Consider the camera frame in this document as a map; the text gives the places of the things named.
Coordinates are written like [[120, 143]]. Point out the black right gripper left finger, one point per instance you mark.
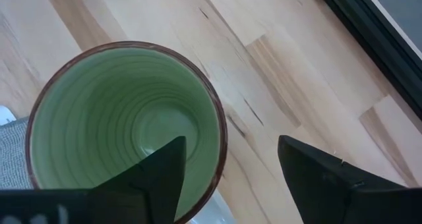
[[161, 187]]

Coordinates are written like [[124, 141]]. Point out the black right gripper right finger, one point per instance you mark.
[[319, 187]]

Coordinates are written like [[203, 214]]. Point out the green mug with brown rim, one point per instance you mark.
[[108, 112]]

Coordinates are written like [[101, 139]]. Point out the folded grey cloth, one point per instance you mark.
[[13, 155]]

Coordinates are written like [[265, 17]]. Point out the black aluminium table frame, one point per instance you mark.
[[379, 43]]

